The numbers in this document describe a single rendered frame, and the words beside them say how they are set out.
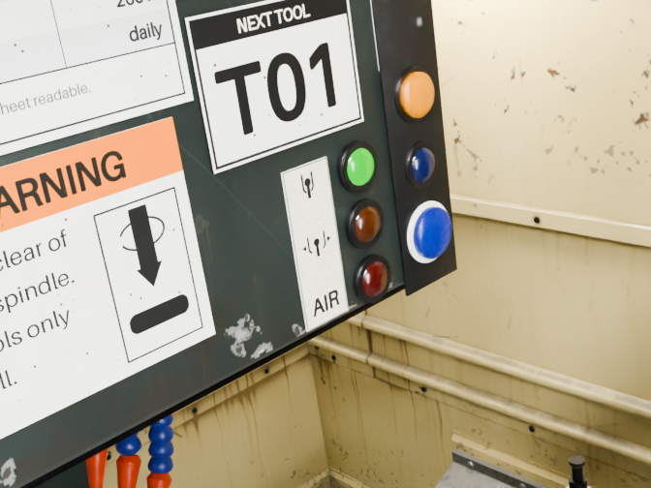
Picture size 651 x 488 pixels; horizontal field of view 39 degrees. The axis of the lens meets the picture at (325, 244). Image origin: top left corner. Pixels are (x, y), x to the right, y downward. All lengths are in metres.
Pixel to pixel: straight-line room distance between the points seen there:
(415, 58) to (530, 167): 0.88
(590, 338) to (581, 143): 0.30
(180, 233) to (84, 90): 0.08
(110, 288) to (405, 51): 0.21
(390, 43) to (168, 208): 0.16
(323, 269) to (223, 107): 0.11
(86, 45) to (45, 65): 0.02
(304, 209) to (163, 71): 0.11
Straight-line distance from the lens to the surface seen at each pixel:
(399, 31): 0.49
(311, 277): 0.47
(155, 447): 0.64
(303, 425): 2.00
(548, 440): 1.58
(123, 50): 0.39
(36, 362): 0.39
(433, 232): 0.52
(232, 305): 0.44
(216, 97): 0.42
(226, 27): 0.42
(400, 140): 0.50
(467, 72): 1.40
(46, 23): 0.37
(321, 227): 0.46
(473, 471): 1.72
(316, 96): 0.45
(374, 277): 0.49
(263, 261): 0.45
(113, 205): 0.39
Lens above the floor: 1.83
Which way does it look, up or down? 20 degrees down
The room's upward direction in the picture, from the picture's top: 8 degrees counter-clockwise
